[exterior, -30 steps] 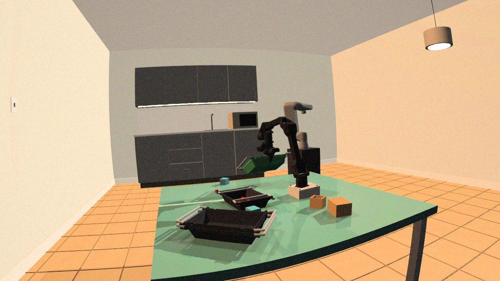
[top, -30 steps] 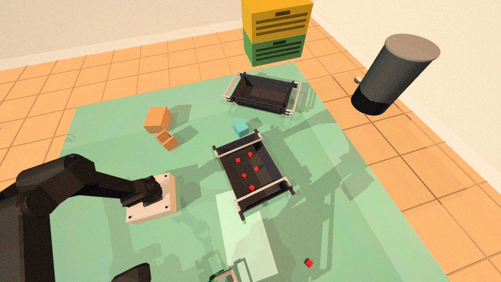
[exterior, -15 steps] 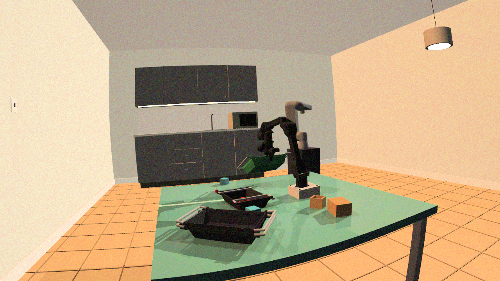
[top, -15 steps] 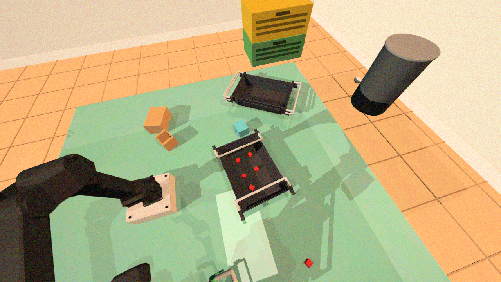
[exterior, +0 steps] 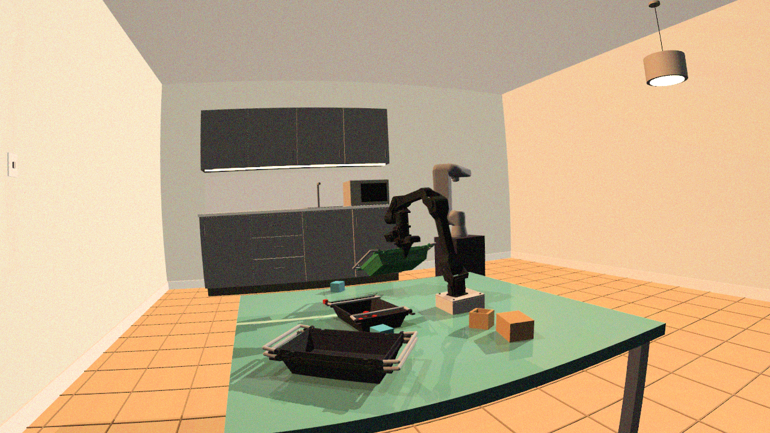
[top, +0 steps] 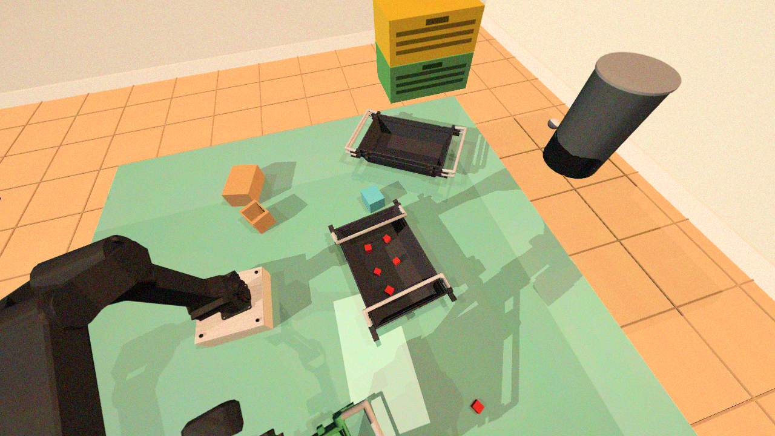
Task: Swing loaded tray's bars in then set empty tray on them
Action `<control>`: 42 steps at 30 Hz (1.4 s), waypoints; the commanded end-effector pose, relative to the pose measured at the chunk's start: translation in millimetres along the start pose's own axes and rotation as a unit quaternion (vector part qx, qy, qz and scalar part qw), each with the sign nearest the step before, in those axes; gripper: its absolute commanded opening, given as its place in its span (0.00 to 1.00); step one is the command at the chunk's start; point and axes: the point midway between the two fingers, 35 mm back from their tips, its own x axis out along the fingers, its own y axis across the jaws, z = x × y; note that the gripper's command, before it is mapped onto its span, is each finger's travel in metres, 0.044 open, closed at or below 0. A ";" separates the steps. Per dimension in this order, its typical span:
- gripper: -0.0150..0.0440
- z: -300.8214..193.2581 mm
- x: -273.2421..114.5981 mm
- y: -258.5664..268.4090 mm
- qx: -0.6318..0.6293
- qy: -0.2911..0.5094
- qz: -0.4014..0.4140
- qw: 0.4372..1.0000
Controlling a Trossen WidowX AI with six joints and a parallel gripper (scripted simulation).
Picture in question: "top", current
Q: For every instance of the small teal block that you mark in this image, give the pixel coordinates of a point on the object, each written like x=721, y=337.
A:
x=373, y=198

